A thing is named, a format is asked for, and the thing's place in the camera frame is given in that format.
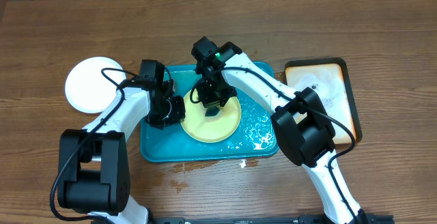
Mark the green yellow sponge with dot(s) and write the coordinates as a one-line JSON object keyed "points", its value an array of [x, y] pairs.
{"points": [[212, 111]]}

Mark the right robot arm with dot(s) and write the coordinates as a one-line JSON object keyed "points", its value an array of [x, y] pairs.
{"points": [[305, 133]]}

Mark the black baking tray with suds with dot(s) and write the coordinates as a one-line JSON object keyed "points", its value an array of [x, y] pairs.
{"points": [[329, 78]]}

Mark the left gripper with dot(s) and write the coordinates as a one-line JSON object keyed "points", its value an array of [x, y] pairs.
{"points": [[179, 114]]}

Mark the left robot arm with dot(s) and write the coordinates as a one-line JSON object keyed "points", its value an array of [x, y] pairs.
{"points": [[93, 180]]}

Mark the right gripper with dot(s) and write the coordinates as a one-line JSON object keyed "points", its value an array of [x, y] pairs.
{"points": [[210, 100]]}

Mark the teal plastic tray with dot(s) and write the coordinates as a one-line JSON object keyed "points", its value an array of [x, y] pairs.
{"points": [[253, 137]]}

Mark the white plate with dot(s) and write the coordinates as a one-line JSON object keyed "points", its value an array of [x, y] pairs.
{"points": [[86, 88]]}

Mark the yellow-green plate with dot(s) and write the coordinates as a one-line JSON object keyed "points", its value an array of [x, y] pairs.
{"points": [[211, 129]]}

